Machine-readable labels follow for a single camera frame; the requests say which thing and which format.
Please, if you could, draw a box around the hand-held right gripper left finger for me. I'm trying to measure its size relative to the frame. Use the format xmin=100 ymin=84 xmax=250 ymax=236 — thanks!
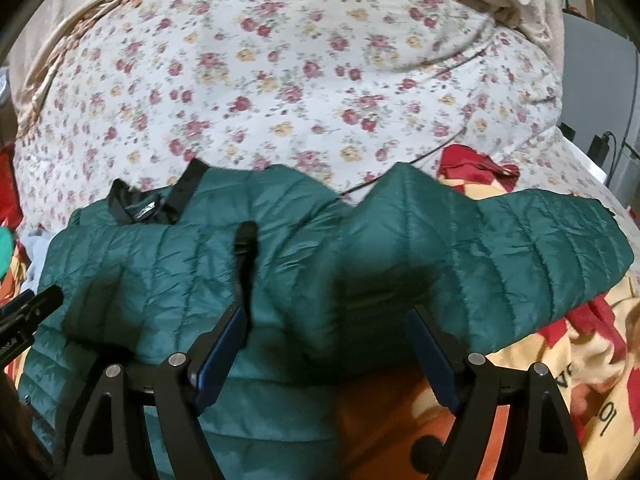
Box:
xmin=65 ymin=304 xmax=249 ymax=480

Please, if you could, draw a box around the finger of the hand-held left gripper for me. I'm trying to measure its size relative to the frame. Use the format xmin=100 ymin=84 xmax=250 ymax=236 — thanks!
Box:
xmin=0 ymin=285 xmax=64 ymax=325

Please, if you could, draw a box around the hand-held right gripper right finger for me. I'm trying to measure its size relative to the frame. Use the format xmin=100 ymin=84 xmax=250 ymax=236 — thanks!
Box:
xmin=405 ymin=307 xmax=587 ymax=480

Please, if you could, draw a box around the green puffer jacket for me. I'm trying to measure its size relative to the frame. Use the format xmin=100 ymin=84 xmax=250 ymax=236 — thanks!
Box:
xmin=20 ymin=159 xmax=635 ymax=480

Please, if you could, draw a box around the light blue cloth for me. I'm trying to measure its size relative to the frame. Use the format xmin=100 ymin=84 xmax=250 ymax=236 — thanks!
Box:
xmin=22 ymin=229 xmax=57 ymax=292

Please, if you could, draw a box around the bright green cloth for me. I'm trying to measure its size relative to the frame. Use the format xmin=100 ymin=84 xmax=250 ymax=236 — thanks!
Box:
xmin=0 ymin=227 xmax=19 ymax=267

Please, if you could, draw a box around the red cloth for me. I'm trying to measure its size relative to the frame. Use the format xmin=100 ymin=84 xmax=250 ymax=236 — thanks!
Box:
xmin=0 ymin=142 xmax=24 ymax=227

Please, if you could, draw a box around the orange yellow printed blanket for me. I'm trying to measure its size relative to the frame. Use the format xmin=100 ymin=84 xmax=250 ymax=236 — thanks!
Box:
xmin=10 ymin=144 xmax=640 ymax=480

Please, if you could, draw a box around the black power adapter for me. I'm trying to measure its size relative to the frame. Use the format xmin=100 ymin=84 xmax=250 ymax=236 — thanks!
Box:
xmin=587 ymin=131 xmax=619 ymax=162

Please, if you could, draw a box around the floral quilt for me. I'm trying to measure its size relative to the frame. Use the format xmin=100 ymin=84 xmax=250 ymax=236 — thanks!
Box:
xmin=12 ymin=0 xmax=567 ymax=221

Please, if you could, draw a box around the beige blanket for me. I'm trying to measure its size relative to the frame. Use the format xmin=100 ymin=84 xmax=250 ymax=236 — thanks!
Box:
xmin=415 ymin=0 xmax=568 ymax=63

